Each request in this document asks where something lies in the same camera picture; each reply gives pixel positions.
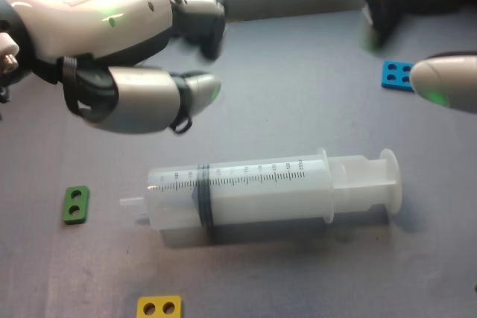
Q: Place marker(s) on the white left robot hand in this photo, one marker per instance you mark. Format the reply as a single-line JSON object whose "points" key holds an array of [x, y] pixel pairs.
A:
{"points": [[93, 16]]}

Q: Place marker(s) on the large clear plastic syringe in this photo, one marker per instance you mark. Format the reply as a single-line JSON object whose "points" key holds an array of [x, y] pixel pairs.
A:
{"points": [[261, 195]]}

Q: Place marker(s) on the blue four-hole block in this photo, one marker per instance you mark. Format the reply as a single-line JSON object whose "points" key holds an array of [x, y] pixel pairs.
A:
{"points": [[395, 74]]}

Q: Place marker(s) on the green two-hole block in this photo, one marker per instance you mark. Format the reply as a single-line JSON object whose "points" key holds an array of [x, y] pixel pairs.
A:
{"points": [[83, 206]]}

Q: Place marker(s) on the yellow two-hole block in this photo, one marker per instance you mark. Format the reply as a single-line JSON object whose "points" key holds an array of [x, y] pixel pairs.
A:
{"points": [[158, 300]]}

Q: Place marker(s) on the grey table cloth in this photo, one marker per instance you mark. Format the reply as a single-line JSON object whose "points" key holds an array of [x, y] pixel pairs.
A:
{"points": [[298, 277]]}

